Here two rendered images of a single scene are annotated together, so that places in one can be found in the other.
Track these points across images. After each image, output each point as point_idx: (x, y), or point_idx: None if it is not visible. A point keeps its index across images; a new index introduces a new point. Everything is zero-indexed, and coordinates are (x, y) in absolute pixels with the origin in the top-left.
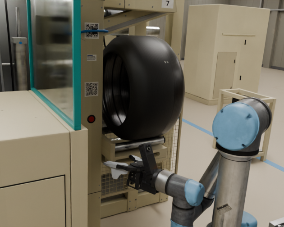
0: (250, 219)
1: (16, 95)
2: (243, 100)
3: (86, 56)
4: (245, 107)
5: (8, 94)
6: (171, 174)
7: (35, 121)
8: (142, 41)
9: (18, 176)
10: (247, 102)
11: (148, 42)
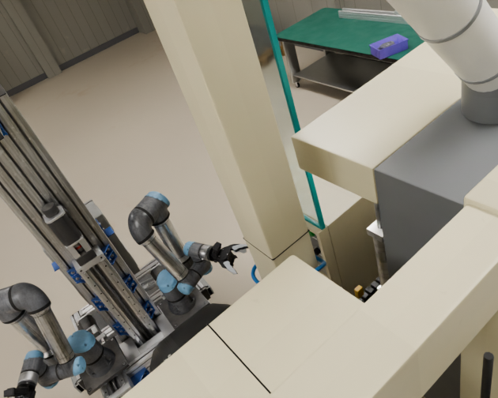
0: (160, 275)
1: (323, 209)
2: (145, 201)
3: None
4: (149, 193)
5: (330, 207)
6: (201, 245)
7: None
8: (202, 318)
9: None
10: (144, 199)
11: (191, 325)
